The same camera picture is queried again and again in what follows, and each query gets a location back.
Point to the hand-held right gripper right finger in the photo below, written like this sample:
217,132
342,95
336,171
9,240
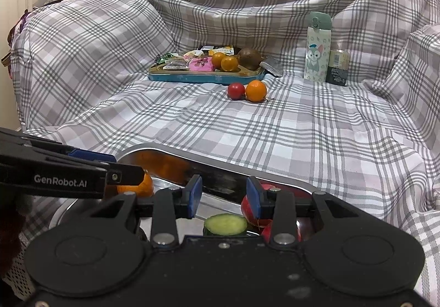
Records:
252,202

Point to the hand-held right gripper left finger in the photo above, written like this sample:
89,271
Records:
195,199

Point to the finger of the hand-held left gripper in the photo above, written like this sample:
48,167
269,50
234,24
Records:
92,156
125,175

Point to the pink red apple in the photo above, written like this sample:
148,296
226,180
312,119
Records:
246,212

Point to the large orange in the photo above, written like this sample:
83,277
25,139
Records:
146,188

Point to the stainless steel tray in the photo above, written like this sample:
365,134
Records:
213,174

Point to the green cucumber piece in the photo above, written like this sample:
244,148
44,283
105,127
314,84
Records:
225,223

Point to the grey plaid blanket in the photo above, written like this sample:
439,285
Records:
309,138

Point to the small orange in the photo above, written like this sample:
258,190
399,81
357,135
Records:
229,64
217,60
256,91

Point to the white mesh cloth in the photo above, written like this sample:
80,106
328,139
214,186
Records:
15,279

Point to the red tomato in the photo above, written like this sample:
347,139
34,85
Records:
236,91

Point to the green candy wrapper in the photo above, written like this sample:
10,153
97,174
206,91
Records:
161,58

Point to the brown snack packet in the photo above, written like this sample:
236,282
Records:
176,65

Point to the blue tin tray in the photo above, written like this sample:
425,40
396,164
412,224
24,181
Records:
206,77

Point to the pink snack packet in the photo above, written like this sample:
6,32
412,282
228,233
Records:
201,64

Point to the dark grey sachet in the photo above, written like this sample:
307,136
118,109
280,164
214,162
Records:
271,65

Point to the white yellow candy wrapper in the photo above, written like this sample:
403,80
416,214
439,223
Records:
194,53

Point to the brown round fruit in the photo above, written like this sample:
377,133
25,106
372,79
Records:
250,57

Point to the yellow black snack packet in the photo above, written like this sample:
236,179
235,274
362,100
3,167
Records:
220,49

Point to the cartoon print water bottle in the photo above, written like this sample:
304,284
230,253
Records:
318,47

